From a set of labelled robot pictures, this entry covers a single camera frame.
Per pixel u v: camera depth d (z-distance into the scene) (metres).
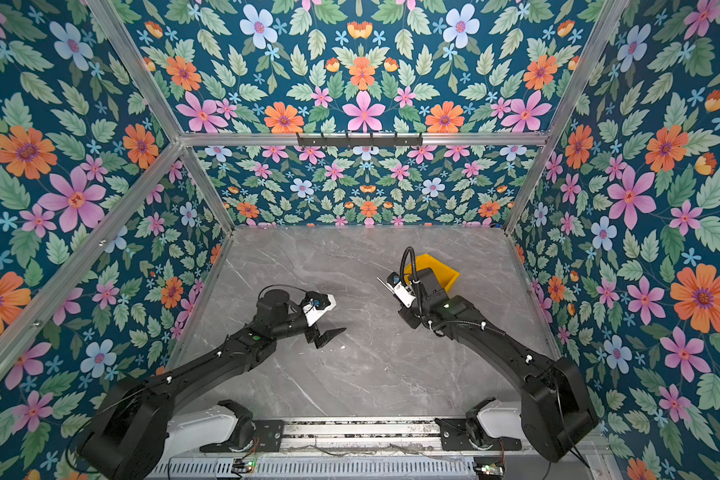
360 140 0.92
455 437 0.73
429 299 0.63
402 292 0.74
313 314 0.70
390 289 0.75
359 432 0.75
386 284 0.76
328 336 0.73
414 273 0.63
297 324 0.71
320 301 0.69
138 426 0.41
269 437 0.73
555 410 0.40
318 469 0.77
